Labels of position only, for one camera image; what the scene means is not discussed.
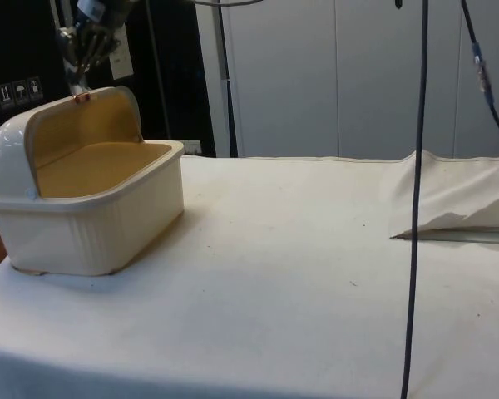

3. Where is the cream box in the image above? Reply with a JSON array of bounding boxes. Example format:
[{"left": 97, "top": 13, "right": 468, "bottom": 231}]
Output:
[{"left": 0, "top": 141, "right": 186, "bottom": 278}]

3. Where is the rounded box lid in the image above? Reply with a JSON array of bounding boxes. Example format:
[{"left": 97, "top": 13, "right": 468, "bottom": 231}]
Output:
[{"left": 0, "top": 86, "right": 187, "bottom": 211}]

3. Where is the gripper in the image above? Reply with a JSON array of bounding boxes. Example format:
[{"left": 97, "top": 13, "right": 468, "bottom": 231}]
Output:
[{"left": 55, "top": 0, "right": 126, "bottom": 96}]

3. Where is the black cabinet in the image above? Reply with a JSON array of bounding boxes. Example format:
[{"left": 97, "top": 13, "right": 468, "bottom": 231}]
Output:
[{"left": 0, "top": 0, "right": 218, "bottom": 160}]

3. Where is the black cable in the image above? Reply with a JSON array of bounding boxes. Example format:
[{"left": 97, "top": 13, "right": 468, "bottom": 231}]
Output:
[
  {"left": 399, "top": 0, "right": 430, "bottom": 399},
  {"left": 459, "top": 0, "right": 499, "bottom": 153}
]

